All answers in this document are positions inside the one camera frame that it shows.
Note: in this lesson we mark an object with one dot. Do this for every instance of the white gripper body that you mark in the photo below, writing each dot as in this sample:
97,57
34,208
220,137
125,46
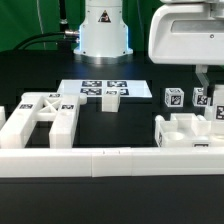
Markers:
188,33

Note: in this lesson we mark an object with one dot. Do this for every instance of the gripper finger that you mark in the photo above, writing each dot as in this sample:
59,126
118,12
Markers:
201,73

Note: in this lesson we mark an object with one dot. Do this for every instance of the white chair seat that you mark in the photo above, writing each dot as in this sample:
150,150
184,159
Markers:
188,130

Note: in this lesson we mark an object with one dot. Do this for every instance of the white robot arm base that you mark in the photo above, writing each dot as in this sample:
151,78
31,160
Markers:
103,35

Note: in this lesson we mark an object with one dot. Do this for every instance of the white tagged cube right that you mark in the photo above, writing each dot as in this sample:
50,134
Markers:
198,98

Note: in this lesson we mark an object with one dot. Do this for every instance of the white tagged cube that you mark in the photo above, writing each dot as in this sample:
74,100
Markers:
174,97
198,98

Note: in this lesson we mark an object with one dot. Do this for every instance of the white tagged cube left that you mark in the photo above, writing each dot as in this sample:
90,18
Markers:
174,97

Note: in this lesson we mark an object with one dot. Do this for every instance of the white front fence bar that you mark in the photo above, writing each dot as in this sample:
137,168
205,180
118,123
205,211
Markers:
105,162

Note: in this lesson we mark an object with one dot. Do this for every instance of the white fence bar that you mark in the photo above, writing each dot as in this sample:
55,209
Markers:
105,162
2,116

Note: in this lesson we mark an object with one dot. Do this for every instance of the white left fence bar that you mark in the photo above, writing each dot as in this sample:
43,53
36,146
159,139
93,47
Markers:
2,116

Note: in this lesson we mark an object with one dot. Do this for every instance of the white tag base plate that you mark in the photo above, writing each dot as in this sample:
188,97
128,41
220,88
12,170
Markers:
96,88

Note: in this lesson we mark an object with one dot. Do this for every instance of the white chair back frame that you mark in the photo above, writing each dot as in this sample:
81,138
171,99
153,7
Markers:
62,110

